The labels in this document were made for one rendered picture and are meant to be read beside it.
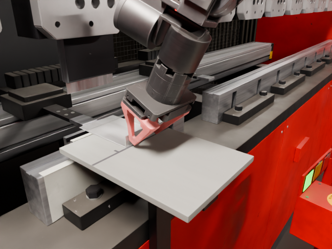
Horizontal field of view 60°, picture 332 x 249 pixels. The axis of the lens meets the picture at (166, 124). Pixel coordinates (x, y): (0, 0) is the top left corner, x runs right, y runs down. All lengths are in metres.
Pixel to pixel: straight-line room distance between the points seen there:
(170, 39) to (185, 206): 0.20
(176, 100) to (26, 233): 0.33
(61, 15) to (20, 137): 0.39
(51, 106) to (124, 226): 0.33
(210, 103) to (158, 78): 0.51
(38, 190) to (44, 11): 0.27
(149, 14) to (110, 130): 0.24
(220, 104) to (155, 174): 0.51
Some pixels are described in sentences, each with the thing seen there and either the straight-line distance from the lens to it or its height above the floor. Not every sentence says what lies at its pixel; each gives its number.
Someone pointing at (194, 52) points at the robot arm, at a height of 1.17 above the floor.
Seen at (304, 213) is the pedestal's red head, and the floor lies 0.74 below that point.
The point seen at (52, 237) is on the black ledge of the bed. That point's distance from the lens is 0.53.
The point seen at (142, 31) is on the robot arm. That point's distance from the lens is 0.39.
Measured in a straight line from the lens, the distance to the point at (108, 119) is 0.60.
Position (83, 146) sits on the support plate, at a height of 1.00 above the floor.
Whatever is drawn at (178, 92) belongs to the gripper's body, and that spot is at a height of 1.11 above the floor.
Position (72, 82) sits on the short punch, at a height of 1.10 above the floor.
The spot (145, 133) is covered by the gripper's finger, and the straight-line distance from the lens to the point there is 0.42.
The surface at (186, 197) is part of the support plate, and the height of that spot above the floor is 1.00.
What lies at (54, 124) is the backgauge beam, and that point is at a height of 0.93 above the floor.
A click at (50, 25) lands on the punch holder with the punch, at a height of 1.19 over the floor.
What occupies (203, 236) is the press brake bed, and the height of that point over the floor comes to 0.69.
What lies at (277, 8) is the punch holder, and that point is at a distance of 1.14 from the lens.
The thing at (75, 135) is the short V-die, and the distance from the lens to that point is 0.55.
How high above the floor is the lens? 1.22
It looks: 23 degrees down
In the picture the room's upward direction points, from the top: straight up
